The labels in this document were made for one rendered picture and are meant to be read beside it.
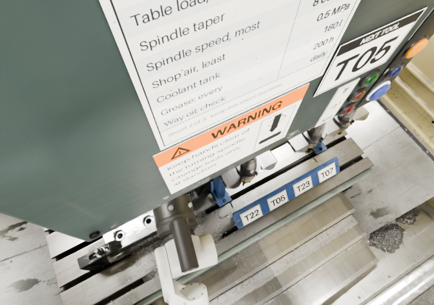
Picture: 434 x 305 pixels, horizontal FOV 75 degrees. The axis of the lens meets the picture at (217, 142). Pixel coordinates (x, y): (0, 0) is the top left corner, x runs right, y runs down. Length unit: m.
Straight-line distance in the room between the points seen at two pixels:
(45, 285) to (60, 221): 1.14
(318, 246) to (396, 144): 0.57
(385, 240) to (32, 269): 1.47
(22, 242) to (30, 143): 1.31
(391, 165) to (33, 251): 1.55
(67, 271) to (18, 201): 0.92
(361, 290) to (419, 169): 0.55
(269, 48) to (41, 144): 0.15
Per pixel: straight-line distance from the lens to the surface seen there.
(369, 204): 1.41
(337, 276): 1.30
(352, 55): 0.29
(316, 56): 0.25
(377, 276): 1.43
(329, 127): 0.89
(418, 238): 1.56
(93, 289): 1.11
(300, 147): 0.83
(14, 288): 1.44
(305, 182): 1.09
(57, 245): 1.17
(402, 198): 1.43
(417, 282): 1.35
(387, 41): 0.33
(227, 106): 0.22
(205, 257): 0.62
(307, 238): 1.24
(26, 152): 0.19
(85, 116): 0.17
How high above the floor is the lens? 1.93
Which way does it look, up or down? 63 degrees down
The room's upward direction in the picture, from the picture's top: 1 degrees clockwise
